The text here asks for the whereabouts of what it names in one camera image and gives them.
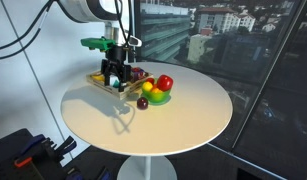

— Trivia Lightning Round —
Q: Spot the red purple picture cube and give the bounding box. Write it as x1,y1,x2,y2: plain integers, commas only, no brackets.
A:
131,67,147,83

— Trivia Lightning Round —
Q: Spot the yellow lemon toy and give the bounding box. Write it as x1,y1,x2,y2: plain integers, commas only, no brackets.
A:
141,81,154,93

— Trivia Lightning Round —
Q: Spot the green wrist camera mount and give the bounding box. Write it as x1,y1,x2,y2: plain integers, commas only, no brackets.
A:
80,37,117,53

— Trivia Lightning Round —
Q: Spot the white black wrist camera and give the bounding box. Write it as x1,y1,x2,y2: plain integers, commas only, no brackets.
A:
127,35,143,48

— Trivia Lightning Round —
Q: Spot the black cable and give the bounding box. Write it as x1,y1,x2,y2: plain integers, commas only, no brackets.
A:
0,11,49,62
113,0,135,48
0,0,57,53

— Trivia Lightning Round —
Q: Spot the blue spring clamp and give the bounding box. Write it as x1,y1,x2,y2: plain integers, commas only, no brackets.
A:
57,135,78,158
65,166,85,180

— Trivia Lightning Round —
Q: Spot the green plastic bowl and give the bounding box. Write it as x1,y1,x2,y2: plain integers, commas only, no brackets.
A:
141,84,173,105

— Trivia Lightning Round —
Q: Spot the dark window frame bar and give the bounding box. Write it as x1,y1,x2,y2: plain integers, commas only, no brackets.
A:
230,0,307,152

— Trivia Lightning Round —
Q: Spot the yellow banana toy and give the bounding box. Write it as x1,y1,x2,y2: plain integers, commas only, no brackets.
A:
91,74,106,83

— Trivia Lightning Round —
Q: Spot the brown plum toy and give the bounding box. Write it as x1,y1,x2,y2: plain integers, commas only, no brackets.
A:
136,96,149,111

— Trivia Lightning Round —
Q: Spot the orange fruit toy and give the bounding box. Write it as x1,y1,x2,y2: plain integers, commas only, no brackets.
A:
150,87,164,95

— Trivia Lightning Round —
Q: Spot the white slatted rack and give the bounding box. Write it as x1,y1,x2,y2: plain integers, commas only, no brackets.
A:
85,67,155,101

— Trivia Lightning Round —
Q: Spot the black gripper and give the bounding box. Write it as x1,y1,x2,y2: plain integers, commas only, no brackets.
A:
99,45,133,93

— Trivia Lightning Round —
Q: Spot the white table pedestal base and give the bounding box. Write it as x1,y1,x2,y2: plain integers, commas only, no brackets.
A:
116,155,178,180

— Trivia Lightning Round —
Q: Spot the red apple toy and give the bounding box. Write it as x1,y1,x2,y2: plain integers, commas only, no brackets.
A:
156,74,174,93

